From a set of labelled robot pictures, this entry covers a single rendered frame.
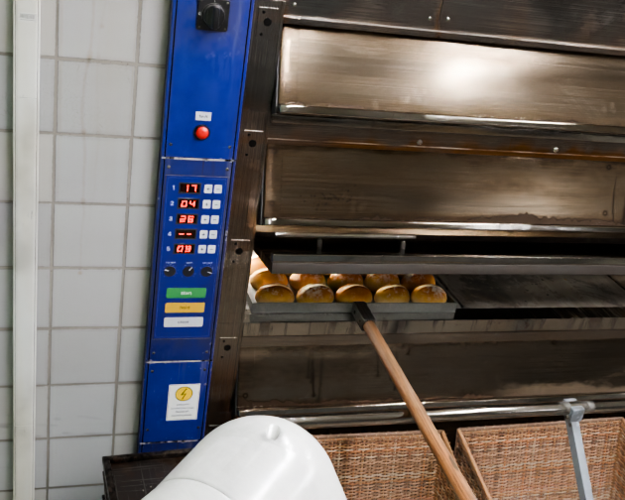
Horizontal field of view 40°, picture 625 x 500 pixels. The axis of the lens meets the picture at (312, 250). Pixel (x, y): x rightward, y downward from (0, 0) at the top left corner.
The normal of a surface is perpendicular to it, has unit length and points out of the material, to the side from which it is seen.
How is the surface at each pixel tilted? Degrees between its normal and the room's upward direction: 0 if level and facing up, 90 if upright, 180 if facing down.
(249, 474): 13
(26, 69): 90
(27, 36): 90
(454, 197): 70
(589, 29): 90
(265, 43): 90
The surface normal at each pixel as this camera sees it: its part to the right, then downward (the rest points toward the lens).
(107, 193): 0.27, 0.44
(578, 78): 0.30, 0.11
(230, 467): 0.09, -0.87
